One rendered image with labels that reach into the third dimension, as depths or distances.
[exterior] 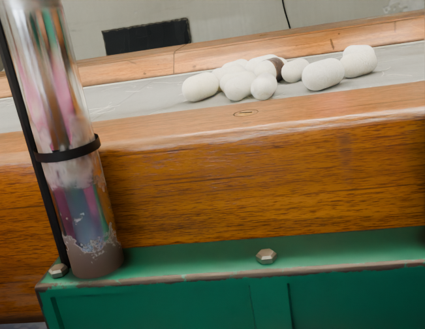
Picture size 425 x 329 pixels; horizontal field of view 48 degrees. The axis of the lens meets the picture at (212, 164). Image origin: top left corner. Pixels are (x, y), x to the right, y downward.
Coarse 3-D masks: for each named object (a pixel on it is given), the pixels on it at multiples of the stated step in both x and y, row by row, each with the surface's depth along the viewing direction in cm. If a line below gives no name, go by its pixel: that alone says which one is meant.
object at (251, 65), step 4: (260, 56) 44; (264, 56) 44; (268, 56) 44; (272, 56) 44; (276, 56) 44; (252, 60) 43; (256, 60) 43; (260, 60) 43; (248, 64) 43; (252, 64) 43; (256, 64) 43; (248, 68) 43; (252, 68) 43
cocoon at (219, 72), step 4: (220, 68) 41; (224, 68) 41; (228, 68) 41; (232, 68) 41; (236, 68) 41; (240, 68) 41; (244, 68) 42; (212, 72) 41; (216, 72) 41; (220, 72) 41; (224, 72) 41; (228, 72) 41; (232, 72) 41; (216, 76) 41; (220, 76) 41; (220, 88) 41
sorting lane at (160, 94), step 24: (384, 48) 51; (408, 48) 48; (192, 72) 55; (384, 72) 39; (408, 72) 37; (96, 96) 50; (120, 96) 48; (144, 96) 46; (168, 96) 44; (216, 96) 40; (288, 96) 36; (0, 120) 45; (96, 120) 38
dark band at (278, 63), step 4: (264, 60) 42; (268, 60) 41; (272, 60) 41; (276, 60) 41; (280, 60) 41; (276, 64) 41; (280, 64) 41; (284, 64) 41; (276, 68) 41; (280, 68) 41; (276, 72) 41; (280, 72) 41; (276, 76) 41; (280, 76) 41; (280, 80) 42
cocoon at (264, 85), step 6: (258, 78) 35; (264, 78) 35; (270, 78) 36; (252, 84) 35; (258, 84) 35; (264, 84) 35; (270, 84) 35; (276, 84) 37; (252, 90) 35; (258, 90) 35; (264, 90) 35; (270, 90) 35; (258, 96) 35; (264, 96) 35; (270, 96) 36
